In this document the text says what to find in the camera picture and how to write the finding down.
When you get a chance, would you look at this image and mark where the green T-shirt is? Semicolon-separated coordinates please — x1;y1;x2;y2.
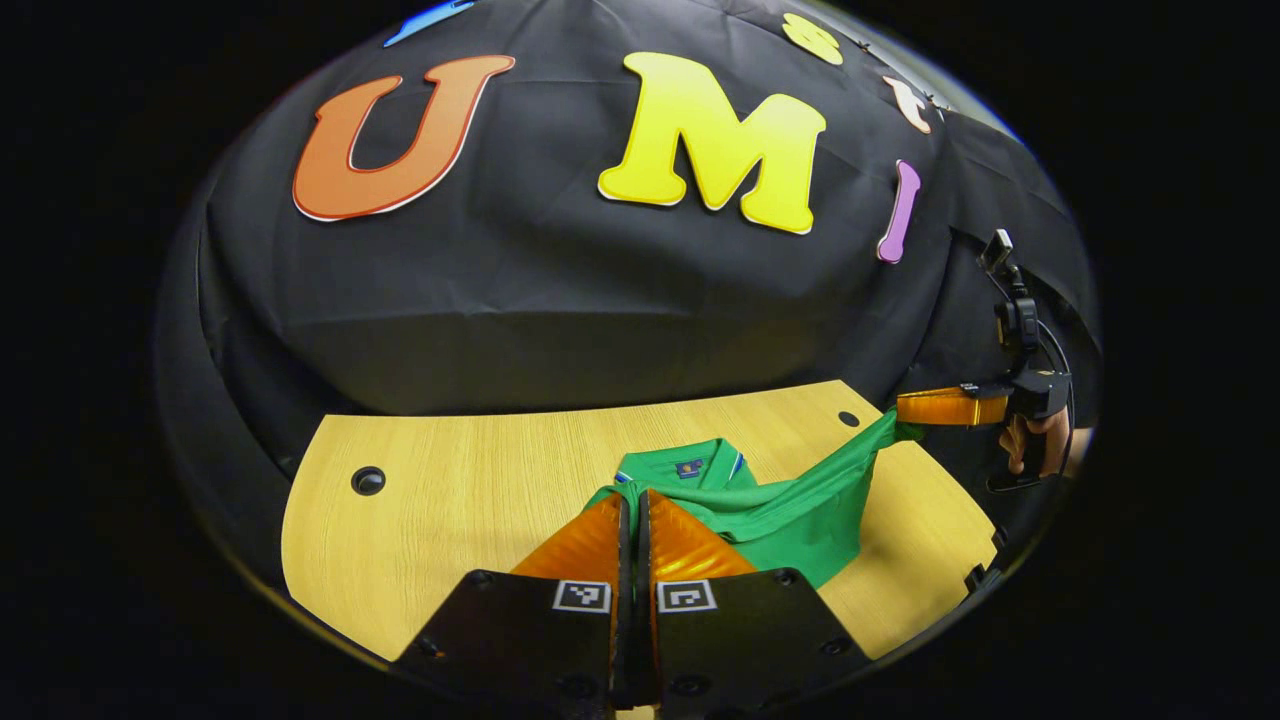
585;405;926;589

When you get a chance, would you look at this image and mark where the black backdrop cloth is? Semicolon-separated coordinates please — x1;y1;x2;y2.
155;0;1101;591

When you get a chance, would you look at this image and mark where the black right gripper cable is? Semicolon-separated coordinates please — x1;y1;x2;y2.
1033;318;1078;441

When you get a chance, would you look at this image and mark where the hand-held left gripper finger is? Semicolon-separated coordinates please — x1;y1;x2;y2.
390;490;633;720
636;488;873;720

